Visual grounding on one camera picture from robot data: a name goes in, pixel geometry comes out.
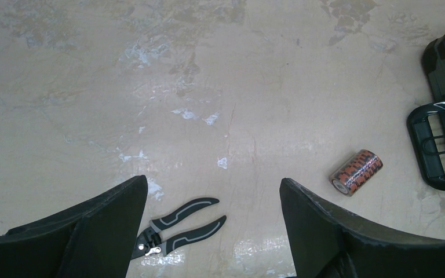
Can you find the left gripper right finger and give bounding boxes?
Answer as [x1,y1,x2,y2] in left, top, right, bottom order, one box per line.
[279,178,445,277]

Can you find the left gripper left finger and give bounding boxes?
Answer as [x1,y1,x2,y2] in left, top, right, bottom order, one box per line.
[0,175,148,277]

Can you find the black grey pliers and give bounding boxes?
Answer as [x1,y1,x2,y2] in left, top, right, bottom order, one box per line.
[130,197,228,261]

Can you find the orange chip stack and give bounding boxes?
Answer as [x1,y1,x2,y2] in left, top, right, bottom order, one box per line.
[329,149,384,196]

